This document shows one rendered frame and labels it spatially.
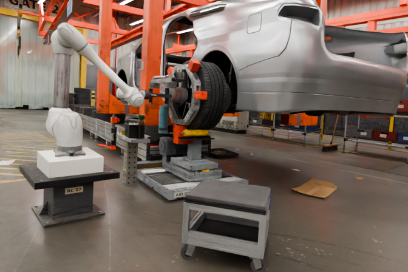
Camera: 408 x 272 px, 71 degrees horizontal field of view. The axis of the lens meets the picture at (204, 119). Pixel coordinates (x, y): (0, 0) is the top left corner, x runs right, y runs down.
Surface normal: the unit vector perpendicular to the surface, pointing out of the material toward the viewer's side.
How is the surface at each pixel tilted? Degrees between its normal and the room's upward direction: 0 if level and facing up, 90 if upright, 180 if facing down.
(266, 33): 90
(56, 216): 90
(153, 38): 90
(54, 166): 90
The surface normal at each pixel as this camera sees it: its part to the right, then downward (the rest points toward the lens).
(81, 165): 0.65, 0.08
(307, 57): 0.05, 0.07
